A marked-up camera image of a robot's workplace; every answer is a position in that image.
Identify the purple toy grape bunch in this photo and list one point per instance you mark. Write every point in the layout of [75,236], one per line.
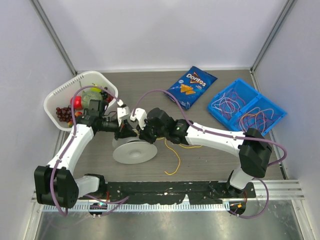
[64,114]

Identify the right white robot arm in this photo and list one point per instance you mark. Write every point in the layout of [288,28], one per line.
[250,147]

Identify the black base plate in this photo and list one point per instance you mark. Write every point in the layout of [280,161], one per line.
[172,192]

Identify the blue Doritos chip bag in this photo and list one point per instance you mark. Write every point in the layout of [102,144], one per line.
[191,86]

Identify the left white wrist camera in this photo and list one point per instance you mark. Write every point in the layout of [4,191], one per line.
[123,112]

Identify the small peach toy fruit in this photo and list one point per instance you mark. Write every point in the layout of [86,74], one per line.
[78,113]

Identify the red toy apple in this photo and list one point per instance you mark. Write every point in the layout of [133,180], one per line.
[77,102]

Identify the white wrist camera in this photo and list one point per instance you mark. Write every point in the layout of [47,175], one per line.
[123,112]
[139,115]

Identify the translucent white spool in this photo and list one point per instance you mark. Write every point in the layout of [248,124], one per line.
[132,150]

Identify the aluminium corner post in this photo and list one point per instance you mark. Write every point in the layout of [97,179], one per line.
[284,13]
[53,35]

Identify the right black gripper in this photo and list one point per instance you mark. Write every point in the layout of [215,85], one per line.
[143,135]

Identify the aluminium corner post right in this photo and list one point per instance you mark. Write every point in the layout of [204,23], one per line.
[284,13]

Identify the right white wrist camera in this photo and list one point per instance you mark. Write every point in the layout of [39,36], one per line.
[139,115]

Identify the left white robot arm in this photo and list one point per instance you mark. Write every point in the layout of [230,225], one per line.
[55,184]

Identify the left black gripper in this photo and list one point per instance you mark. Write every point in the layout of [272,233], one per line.
[125,130]

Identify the yellow green toy pear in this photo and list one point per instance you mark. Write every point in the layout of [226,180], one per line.
[95,88]

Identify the white slotted cable duct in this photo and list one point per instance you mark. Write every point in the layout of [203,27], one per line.
[84,206]

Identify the white plastic fruit basket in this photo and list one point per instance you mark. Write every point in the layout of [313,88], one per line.
[61,96]

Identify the aluminium corner post left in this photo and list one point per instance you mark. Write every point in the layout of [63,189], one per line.
[53,35]

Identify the blue plastic cable bin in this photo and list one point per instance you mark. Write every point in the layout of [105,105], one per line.
[239,107]

